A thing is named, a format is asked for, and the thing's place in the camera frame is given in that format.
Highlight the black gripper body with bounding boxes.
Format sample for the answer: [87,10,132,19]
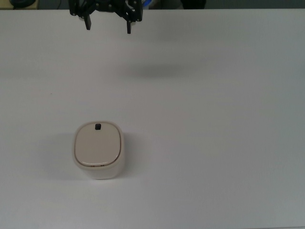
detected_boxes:
[94,0,127,13]

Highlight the beige trash can lid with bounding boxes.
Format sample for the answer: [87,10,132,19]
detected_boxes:
[74,122,123,167]

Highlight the small white trash can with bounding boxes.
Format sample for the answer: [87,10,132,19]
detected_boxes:
[72,121,125,180]

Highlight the dark chair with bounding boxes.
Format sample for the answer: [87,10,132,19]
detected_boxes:
[178,0,207,10]

